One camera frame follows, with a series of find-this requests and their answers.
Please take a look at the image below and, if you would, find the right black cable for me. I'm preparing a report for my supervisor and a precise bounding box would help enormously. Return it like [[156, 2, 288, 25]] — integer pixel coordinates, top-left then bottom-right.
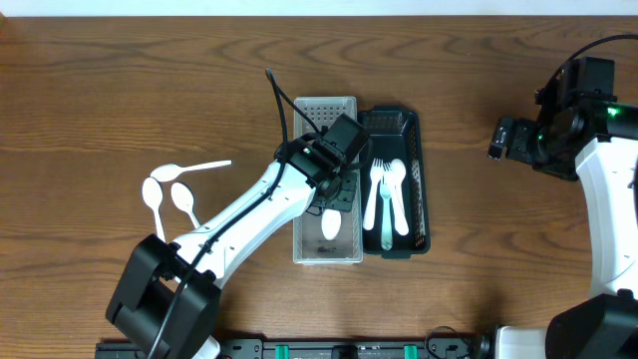
[[535, 32, 638, 106]]

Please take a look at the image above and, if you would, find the black cable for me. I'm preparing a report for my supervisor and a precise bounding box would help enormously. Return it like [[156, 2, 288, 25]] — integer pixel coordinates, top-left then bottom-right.
[[147, 68, 325, 359], [535, 32, 638, 106]]

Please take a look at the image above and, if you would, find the clear plastic basket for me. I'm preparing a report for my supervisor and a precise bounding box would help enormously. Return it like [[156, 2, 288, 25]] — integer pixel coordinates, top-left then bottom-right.
[[293, 96, 363, 265]]

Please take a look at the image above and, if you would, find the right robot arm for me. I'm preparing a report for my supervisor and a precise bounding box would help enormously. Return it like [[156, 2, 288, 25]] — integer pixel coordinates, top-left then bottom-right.
[[487, 57, 637, 358]]

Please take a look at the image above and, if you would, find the black plastic basket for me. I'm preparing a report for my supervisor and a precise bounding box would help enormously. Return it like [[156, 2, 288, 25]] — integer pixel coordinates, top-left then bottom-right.
[[357, 106, 431, 259]]

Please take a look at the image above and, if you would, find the left black cable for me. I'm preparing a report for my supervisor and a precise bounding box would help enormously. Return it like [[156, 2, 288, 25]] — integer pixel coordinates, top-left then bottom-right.
[[147, 68, 325, 359]]

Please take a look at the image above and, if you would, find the white spoon top horizontal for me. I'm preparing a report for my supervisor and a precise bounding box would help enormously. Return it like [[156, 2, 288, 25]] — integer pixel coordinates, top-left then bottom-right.
[[150, 160, 232, 182]]

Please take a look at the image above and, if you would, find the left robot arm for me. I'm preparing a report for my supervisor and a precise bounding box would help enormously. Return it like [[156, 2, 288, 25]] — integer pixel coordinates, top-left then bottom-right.
[[106, 114, 371, 358]]

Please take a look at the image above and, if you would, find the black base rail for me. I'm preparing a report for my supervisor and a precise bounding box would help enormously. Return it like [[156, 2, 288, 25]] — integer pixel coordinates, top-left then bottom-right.
[[94, 336, 494, 359]]

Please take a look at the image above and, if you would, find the white fork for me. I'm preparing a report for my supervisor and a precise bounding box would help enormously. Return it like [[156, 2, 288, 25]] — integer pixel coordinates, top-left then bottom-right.
[[380, 179, 393, 250], [384, 163, 406, 221], [363, 159, 384, 230]]

